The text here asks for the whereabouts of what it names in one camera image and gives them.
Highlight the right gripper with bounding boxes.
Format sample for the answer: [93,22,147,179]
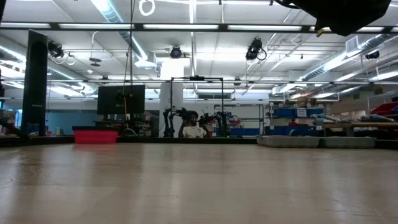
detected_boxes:
[291,0,392,37]

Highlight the red sheet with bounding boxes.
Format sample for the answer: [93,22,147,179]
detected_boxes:
[369,101,398,116]

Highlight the wooden workbench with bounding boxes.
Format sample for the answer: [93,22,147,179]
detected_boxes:
[322,121,398,138]

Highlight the blue storage bin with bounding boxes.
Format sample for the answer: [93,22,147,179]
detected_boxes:
[229,124,325,137]
[272,107,325,118]

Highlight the grey tool case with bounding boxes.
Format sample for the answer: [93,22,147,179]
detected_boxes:
[256,134,377,149]

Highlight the black monitor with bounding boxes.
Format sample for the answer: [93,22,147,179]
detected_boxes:
[96,84,146,116]

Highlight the overhead light bar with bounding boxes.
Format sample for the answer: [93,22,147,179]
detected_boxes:
[0,21,398,33]

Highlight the red plastic bin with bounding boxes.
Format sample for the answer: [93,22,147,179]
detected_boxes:
[72,125,120,145]

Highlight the silver air duct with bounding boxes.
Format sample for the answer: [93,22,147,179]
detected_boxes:
[89,0,150,60]
[298,32,398,82]

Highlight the black hanging camera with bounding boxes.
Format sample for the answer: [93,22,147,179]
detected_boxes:
[244,37,268,62]
[47,40,65,59]
[169,45,183,60]

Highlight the black background rig frame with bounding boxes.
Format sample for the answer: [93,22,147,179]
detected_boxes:
[169,75,224,138]

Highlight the white ring light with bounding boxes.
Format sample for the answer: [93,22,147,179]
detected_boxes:
[138,0,156,17]

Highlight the yellow hanging cable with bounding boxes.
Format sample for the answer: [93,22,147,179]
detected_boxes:
[122,93,129,130]

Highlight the black upright post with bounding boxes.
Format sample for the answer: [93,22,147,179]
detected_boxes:
[20,29,50,138]

